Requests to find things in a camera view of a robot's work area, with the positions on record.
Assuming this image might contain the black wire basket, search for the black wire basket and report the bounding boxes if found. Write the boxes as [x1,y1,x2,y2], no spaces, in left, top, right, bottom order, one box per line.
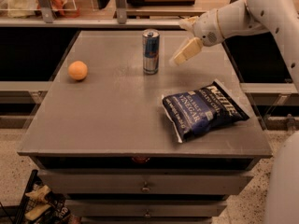
[13,170,71,224]

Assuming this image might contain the lower grey drawer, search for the lower grey drawer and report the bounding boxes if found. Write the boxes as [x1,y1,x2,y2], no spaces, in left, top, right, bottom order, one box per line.
[66,200,226,217]

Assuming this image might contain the blue silver redbull can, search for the blue silver redbull can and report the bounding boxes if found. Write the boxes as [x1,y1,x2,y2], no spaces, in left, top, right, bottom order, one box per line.
[142,29,160,75]

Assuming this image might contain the grey drawer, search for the grey drawer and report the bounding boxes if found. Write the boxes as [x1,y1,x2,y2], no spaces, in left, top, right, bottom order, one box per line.
[66,200,226,217]
[39,170,252,195]

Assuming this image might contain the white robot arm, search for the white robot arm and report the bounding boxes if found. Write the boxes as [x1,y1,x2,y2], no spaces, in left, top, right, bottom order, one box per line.
[172,0,299,224]

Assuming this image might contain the metal shelf rail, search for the metal shelf rail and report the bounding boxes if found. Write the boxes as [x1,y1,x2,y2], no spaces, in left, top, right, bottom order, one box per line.
[0,18,179,30]

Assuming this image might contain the grey drawer cabinet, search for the grey drawer cabinet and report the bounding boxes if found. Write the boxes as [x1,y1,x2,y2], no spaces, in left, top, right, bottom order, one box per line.
[18,31,271,224]

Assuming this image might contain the clear plastic bin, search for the clear plastic bin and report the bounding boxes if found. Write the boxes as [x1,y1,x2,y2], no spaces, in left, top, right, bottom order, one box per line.
[0,0,78,18]

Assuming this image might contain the blue kettle chips bag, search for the blue kettle chips bag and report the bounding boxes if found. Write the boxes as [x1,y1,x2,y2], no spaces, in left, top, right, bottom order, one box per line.
[162,79,250,143]

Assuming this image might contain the orange fruit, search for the orange fruit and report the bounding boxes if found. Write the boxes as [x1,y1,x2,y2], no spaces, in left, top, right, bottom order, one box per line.
[67,61,88,81]

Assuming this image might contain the upper grey drawer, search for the upper grey drawer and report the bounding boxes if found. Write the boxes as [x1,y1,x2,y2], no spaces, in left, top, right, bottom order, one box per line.
[39,170,252,195]

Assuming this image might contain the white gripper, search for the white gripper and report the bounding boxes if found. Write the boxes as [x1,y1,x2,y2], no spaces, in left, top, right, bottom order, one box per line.
[171,9,224,65]

